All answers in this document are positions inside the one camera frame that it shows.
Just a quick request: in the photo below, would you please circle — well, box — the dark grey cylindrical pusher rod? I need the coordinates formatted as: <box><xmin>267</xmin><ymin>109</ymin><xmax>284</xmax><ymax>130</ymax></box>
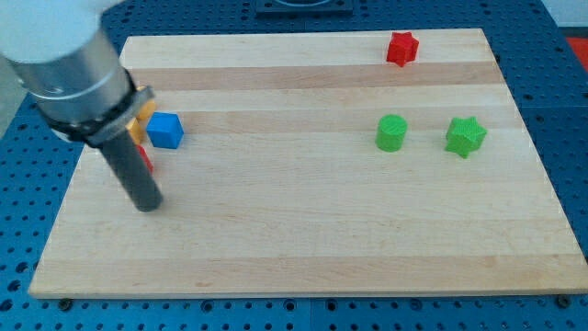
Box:
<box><xmin>99</xmin><ymin>131</ymin><xmax>163</xmax><ymax>212</ymax></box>

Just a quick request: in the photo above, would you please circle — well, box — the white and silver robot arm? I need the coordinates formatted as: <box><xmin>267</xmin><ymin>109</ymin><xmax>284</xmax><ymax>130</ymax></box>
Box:
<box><xmin>1</xmin><ymin>0</ymin><xmax>163</xmax><ymax>212</ymax></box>

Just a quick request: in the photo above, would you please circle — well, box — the yellow block behind arm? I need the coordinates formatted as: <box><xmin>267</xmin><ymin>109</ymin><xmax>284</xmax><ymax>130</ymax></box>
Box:
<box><xmin>135</xmin><ymin>86</ymin><xmax>156</xmax><ymax>120</ymax></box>

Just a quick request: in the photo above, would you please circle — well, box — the yellow hexagon block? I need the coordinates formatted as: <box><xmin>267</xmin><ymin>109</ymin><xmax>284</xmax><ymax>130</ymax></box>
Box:
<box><xmin>126</xmin><ymin>119</ymin><xmax>146</xmax><ymax>144</ymax></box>

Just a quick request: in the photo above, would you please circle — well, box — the red cylinder block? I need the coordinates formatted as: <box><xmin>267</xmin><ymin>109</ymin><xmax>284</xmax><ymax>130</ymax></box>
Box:
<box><xmin>136</xmin><ymin>144</ymin><xmax>154</xmax><ymax>173</ymax></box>

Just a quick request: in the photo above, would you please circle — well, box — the blue cube block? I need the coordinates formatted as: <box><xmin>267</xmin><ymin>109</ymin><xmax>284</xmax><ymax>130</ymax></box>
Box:
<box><xmin>146</xmin><ymin>112</ymin><xmax>184</xmax><ymax>149</ymax></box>

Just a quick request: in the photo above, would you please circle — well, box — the light wooden board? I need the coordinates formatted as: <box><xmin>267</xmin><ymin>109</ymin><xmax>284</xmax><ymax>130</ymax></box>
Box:
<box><xmin>29</xmin><ymin>29</ymin><xmax>587</xmax><ymax>299</ymax></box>

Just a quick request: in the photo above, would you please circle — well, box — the green cylinder block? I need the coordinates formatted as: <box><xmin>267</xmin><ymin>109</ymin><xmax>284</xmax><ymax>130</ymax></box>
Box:
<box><xmin>375</xmin><ymin>114</ymin><xmax>408</xmax><ymax>153</ymax></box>

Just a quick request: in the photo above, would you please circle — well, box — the red star block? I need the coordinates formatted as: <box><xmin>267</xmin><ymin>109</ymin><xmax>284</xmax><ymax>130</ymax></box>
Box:
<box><xmin>386</xmin><ymin>31</ymin><xmax>419</xmax><ymax>67</ymax></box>

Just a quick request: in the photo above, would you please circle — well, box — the green star block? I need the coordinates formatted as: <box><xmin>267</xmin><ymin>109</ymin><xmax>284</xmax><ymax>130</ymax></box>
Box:
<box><xmin>445</xmin><ymin>117</ymin><xmax>488</xmax><ymax>159</ymax></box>

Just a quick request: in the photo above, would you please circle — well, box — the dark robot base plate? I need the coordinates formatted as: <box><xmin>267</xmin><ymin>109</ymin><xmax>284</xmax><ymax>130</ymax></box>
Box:
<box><xmin>254</xmin><ymin>0</ymin><xmax>354</xmax><ymax>17</ymax></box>

